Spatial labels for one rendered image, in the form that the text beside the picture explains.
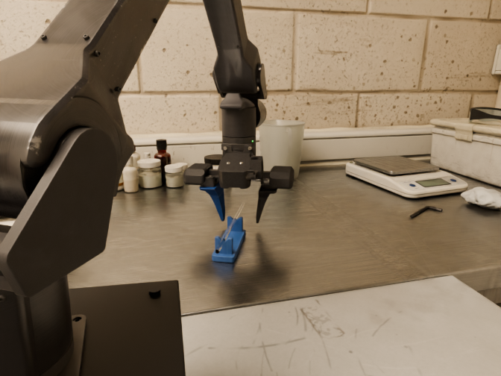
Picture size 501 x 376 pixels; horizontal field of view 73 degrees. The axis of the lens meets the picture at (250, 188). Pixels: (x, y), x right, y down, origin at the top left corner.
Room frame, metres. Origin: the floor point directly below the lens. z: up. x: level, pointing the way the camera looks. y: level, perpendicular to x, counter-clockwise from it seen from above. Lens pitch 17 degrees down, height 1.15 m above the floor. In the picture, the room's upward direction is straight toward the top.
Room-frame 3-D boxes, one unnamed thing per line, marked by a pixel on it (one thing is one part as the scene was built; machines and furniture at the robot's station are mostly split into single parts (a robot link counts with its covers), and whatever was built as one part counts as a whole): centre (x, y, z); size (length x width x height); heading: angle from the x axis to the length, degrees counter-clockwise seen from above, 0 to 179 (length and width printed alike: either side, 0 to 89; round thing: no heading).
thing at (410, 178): (0.86, -0.40, 0.92); 0.26 x 0.19 x 0.05; 20
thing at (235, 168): (0.51, 0.02, 1.03); 0.07 x 0.07 x 0.06; 83
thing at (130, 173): (0.78, 0.29, 0.94); 0.03 x 0.03 x 0.09
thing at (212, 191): (0.57, 0.07, 0.95); 0.06 x 0.04 x 0.07; 171
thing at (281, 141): (0.92, -0.09, 0.97); 0.18 x 0.13 x 0.15; 7
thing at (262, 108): (0.61, 0.01, 1.12); 0.12 x 0.08 x 0.11; 167
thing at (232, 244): (0.49, 0.03, 0.92); 0.10 x 0.03 x 0.04; 171
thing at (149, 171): (0.83, 0.25, 0.93); 0.06 x 0.06 x 0.07
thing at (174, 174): (0.83, 0.19, 0.93); 0.05 x 0.05 x 0.05
